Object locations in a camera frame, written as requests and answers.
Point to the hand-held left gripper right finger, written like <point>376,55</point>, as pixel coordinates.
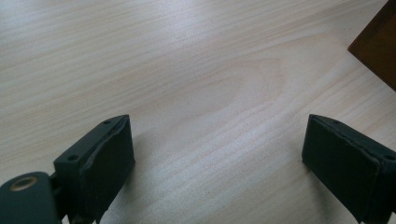
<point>345,158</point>

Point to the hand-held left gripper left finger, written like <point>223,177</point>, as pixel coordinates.
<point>99,165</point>

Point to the dark brown wooden board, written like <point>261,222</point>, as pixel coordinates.
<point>378,46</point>

